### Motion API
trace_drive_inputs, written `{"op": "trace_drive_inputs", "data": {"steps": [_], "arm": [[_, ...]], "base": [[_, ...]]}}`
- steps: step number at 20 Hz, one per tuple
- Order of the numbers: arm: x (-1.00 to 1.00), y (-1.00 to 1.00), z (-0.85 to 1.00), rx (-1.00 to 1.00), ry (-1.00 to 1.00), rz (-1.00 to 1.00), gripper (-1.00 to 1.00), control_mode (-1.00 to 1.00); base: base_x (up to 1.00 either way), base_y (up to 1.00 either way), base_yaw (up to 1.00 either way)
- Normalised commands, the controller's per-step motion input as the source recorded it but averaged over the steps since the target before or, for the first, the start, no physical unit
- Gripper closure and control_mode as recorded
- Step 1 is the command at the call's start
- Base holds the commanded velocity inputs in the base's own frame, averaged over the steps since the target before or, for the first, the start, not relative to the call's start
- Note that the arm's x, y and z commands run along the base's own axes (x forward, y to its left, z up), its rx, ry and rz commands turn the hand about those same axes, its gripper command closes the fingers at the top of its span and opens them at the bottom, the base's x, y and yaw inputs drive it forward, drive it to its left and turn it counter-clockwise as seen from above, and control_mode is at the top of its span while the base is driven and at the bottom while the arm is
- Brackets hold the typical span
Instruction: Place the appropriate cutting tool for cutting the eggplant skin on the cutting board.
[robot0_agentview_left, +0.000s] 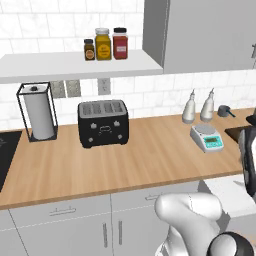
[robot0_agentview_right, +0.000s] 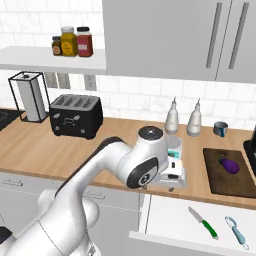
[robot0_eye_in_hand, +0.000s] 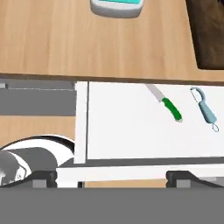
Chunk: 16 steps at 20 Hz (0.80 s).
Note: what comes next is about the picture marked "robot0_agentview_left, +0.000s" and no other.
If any dark sink basin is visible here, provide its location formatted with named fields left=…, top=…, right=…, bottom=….
left=224, top=126, right=248, bottom=145

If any cupboard door handle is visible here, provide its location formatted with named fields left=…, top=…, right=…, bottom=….
left=117, top=219, right=124, bottom=246
left=102, top=222, right=109, bottom=249
left=250, top=42, right=256, bottom=70

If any white paper towel roll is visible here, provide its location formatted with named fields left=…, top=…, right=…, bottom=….
left=24, top=84, right=56, bottom=141

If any grey measuring cup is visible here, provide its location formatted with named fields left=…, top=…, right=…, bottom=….
left=217, top=104, right=237, bottom=119

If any grey wall switch plate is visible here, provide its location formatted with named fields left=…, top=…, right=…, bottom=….
left=65, top=79, right=82, bottom=99
left=50, top=80, right=67, bottom=100

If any white kitchen scale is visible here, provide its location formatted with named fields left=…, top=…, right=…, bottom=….
left=189, top=123, right=224, bottom=154

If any black hob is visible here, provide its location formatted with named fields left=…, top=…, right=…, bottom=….
left=0, top=130, right=23, bottom=194

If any narrow grey drawer front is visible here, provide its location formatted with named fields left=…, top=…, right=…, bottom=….
left=0, top=208, right=18, bottom=233

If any white wall shelf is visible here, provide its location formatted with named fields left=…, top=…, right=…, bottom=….
left=0, top=49, right=164, bottom=85

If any black tap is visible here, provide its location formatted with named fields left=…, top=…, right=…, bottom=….
left=245, top=108, right=256, bottom=125

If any black four-slot toaster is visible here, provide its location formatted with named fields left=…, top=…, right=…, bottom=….
left=77, top=99, right=130, bottom=150

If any wide grey drawer front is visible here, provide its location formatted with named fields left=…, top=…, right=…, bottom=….
left=8, top=194, right=113, bottom=231

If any black wire towel holder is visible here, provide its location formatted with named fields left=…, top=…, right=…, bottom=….
left=16, top=81, right=59, bottom=143

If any yellow spice jar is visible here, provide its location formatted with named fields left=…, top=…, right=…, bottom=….
left=94, top=27, right=113, bottom=61

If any narrow grey cupboard door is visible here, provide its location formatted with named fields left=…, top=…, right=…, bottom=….
left=0, top=228, right=30, bottom=256

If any red spice jar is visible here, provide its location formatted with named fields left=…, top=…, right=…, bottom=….
left=112, top=27, right=130, bottom=61

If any grey upper cupboard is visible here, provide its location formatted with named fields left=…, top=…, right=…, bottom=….
left=142, top=0, right=256, bottom=75

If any white dispenser bottle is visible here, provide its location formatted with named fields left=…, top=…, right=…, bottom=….
left=181, top=88, right=197, bottom=125
left=199, top=87, right=216, bottom=123

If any small brown spice jar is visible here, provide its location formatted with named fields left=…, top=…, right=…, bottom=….
left=83, top=38, right=96, bottom=62

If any drawer handle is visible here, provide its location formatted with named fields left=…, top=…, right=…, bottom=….
left=145, top=192, right=165, bottom=202
left=48, top=206, right=77, bottom=217

